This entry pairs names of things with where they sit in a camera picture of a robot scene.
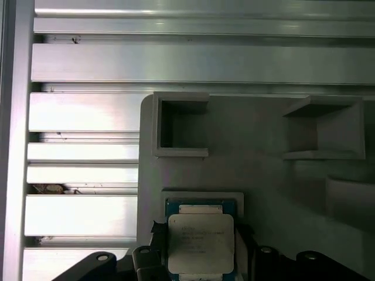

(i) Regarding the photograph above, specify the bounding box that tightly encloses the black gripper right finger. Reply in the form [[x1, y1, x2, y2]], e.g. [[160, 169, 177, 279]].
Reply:
[[236, 224, 374, 281]]

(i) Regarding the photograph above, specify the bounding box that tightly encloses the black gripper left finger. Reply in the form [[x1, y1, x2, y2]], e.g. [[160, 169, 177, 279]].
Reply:
[[52, 220, 171, 281]]

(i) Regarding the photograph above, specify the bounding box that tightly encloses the silver CPU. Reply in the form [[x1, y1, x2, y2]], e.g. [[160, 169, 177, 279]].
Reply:
[[165, 197, 238, 276]]

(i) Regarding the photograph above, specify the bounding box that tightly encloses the grey plastic parts rack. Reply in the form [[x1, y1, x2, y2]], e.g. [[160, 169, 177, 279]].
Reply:
[[137, 90, 375, 281]]

